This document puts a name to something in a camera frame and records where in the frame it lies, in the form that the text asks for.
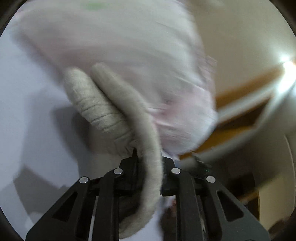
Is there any beige cable-knit sweater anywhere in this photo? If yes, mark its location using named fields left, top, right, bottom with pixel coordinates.
left=64, top=63, right=163, bottom=238

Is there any lavender bed sheet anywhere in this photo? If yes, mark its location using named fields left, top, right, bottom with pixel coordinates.
left=1, top=24, right=119, bottom=238

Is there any pink floral pillow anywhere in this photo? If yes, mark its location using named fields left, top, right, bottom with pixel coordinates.
left=18, top=1, right=218, bottom=154

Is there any wooden bed frame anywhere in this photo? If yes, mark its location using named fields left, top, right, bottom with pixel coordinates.
left=180, top=59, right=295, bottom=213

